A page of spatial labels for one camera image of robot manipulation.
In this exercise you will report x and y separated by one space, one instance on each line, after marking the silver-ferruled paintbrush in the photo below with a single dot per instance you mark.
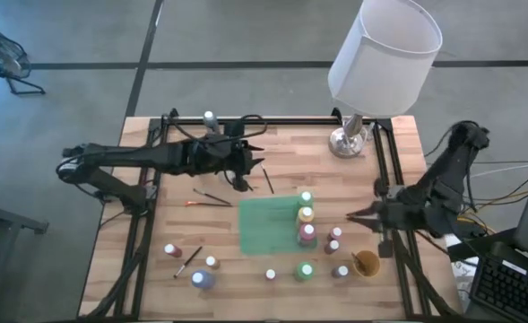
187 261

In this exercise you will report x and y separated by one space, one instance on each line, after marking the large green paint bottle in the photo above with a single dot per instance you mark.
306 197
305 271

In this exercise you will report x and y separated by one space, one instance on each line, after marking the small pink paint bottle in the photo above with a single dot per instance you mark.
335 233

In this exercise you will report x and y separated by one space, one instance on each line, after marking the large grey paint bottle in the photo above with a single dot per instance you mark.
210 120

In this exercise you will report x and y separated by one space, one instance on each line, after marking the small purple paint bottle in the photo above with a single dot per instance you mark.
340 271

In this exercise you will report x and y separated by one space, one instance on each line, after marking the large yellow paint bottle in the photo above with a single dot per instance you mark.
306 215

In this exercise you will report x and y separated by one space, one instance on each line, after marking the teal translucent plastic bin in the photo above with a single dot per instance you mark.
263 224

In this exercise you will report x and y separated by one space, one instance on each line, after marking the black floor fan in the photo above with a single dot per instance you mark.
1 54

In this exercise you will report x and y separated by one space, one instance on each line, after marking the large red paint bottle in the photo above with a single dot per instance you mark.
307 234

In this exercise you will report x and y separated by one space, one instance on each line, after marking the small maroon paint bottle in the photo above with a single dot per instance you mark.
332 246

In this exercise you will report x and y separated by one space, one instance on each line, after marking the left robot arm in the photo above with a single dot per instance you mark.
124 154

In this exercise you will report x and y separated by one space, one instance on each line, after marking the black aluminium table frame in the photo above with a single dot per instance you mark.
299 120

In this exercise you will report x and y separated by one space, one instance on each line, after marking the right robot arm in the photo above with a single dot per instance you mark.
452 170

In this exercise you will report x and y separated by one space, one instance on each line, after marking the small yellow paint bottle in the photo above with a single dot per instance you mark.
211 262

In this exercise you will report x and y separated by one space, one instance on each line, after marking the black keyboard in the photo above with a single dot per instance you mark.
510 287

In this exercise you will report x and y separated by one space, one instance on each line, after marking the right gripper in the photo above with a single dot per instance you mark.
402 215

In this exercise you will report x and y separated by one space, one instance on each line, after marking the white printed paper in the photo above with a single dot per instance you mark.
463 269

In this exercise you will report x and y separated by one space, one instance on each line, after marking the white-shaded table lamp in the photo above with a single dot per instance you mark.
380 67

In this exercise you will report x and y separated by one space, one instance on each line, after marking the grey metal side table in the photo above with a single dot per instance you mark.
3 220

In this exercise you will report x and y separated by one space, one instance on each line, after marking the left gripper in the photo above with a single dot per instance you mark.
210 157

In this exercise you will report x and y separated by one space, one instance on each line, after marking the amber plastic cup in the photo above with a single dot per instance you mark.
371 267

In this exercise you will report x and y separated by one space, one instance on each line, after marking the large blue paint bottle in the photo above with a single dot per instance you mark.
202 279

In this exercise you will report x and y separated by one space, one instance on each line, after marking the long dark paintbrush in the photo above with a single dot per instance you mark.
268 179

